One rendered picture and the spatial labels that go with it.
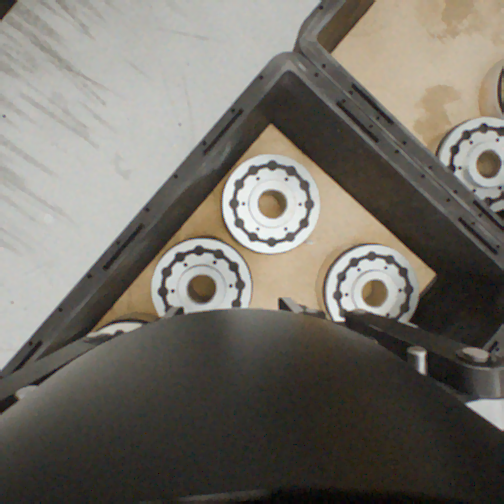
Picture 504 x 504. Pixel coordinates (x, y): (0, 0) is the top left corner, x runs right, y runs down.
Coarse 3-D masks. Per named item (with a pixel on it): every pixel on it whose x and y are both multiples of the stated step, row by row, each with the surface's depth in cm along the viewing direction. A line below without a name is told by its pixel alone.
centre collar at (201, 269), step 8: (200, 264) 29; (184, 272) 28; (192, 272) 28; (200, 272) 28; (208, 272) 29; (216, 272) 29; (184, 280) 28; (216, 280) 29; (224, 280) 29; (184, 288) 28; (216, 288) 29; (224, 288) 29; (184, 296) 28; (216, 296) 29; (224, 296) 29; (184, 304) 29; (192, 304) 29; (200, 304) 29; (208, 304) 29; (216, 304) 29
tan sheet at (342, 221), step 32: (320, 192) 33; (192, 224) 32; (224, 224) 32; (320, 224) 33; (352, 224) 33; (160, 256) 32; (256, 256) 33; (288, 256) 33; (320, 256) 33; (416, 256) 34; (128, 288) 32; (256, 288) 33; (288, 288) 33
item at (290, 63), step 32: (288, 64) 22; (256, 96) 22; (320, 96) 22; (224, 128) 22; (352, 128) 23; (192, 160) 22; (384, 160) 23; (160, 192) 22; (416, 192) 24; (128, 224) 22; (480, 224) 24; (96, 288) 22; (64, 320) 22; (32, 352) 23
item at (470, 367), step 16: (352, 320) 11; (368, 320) 11; (384, 320) 11; (384, 336) 10; (400, 336) 9; (416, 336) 9; (432, 336) 9; (400, 352) 9; (432, 352) 8; (448, 352) 8; (464, 352) 7; (480, 352) 7; (432, 368) 8; (448, 368) 7; (464, 368) 7; (480, 368) 7; (496, 368) 7; (464, 384) 7; (480, 384) 7; (496, 384) 7
